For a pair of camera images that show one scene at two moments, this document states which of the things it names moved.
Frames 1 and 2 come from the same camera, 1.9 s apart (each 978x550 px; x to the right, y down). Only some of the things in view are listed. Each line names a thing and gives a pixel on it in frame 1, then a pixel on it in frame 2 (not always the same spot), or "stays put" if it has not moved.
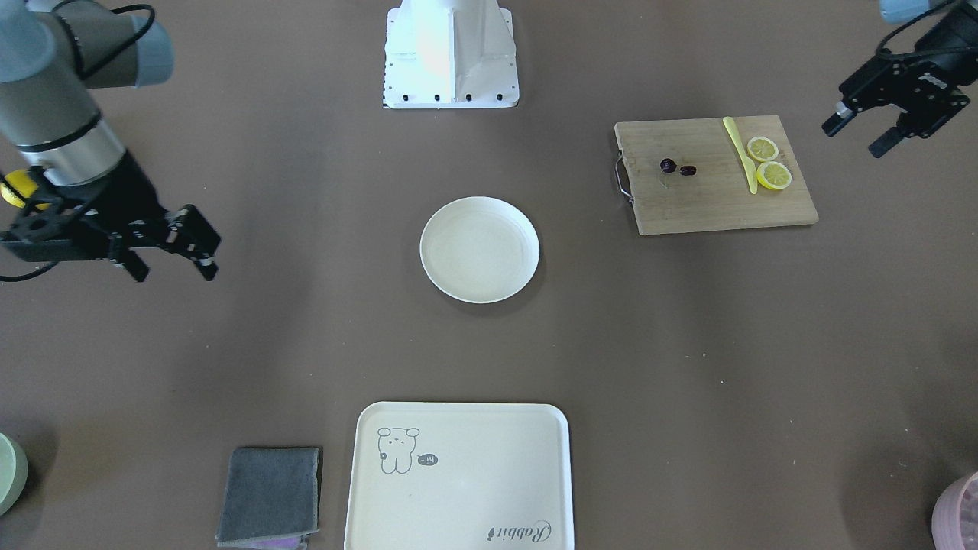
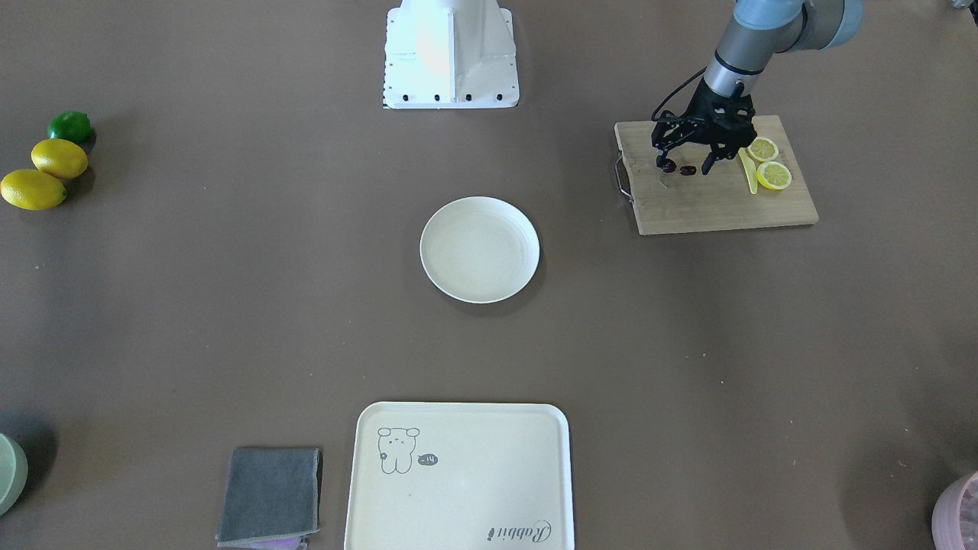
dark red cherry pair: x=669 y=166 stays put
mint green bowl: x=14 y=473 stays put
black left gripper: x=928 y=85 to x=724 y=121
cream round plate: x=480 y=250 stays put
